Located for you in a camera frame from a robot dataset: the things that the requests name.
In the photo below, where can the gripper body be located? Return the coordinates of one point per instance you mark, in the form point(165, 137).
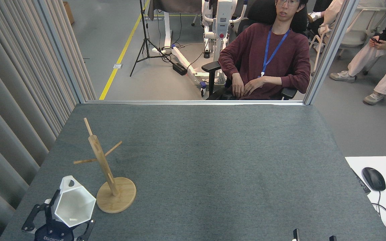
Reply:
point(54, 234)

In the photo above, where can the white hexagonal cup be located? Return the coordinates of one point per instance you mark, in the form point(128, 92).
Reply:
point(74, 204)

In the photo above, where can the person's right forearm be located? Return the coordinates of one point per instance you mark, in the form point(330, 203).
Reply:
point(227, 67)

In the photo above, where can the person's left forearm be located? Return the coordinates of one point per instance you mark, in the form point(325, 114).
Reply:
point(286, 83)

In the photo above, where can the wooden cup rack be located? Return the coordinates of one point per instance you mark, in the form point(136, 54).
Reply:
point(104, 164)

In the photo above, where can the person's left hand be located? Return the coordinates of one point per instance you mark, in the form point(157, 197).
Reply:
point(254, 86)

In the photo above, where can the person's right hand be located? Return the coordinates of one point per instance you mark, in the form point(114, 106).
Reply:
point(237, 85)

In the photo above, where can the black flat bar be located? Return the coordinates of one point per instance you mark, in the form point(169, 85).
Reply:
point(362, 183)

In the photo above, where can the black computer mouse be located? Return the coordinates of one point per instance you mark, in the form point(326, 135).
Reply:
point(374, 179)

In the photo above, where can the beige curtain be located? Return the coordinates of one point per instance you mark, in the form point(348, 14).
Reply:
point(12, 100)

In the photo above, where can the metal floor plate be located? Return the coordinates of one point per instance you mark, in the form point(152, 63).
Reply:
point(117, 66)

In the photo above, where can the black power strip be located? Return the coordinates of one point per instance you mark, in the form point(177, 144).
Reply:
point(179, 69)

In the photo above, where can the cardboard box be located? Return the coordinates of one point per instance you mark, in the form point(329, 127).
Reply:
point(68, 12)

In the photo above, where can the black tripod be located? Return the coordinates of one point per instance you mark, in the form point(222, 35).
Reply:
point(145, 36)

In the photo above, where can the black phone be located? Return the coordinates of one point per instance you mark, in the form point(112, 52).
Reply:
point(375, 40)

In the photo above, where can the white chair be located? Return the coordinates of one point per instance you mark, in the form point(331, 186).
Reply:
point(360, 30)

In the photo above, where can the desk with white leg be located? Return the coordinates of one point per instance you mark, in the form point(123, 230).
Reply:
point(167, 30)

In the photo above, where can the black office chair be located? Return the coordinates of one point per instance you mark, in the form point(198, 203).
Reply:
point(263, 11)

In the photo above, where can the person in pale clothes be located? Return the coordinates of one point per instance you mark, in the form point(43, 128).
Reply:
point(332, 11)

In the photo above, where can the white wheeled stand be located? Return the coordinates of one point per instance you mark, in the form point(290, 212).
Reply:
point(221, 20)

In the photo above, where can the black-rimmed glasses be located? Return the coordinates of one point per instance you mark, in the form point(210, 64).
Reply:
point(286, 2)

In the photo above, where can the silver table rail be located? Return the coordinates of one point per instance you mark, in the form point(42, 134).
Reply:
point(179, 102)

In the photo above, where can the silver post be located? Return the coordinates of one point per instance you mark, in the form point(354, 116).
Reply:
point(330, 50)
point(62, 53)

